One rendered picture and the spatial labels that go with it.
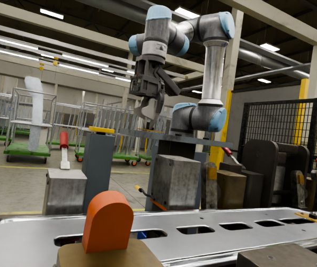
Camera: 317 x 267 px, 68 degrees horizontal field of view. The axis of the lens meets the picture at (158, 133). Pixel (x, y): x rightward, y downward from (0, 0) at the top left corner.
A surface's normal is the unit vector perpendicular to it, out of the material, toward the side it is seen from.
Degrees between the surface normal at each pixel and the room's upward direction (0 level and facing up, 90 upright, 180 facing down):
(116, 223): 102
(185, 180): 90
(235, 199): 90
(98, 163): 90
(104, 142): 90
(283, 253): 0
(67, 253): 0
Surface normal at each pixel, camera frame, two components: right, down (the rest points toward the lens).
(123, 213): 0.42, 0.27
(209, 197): 0.48, -0.15
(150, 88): 0.58, 0.08
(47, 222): 0.14, -0.99
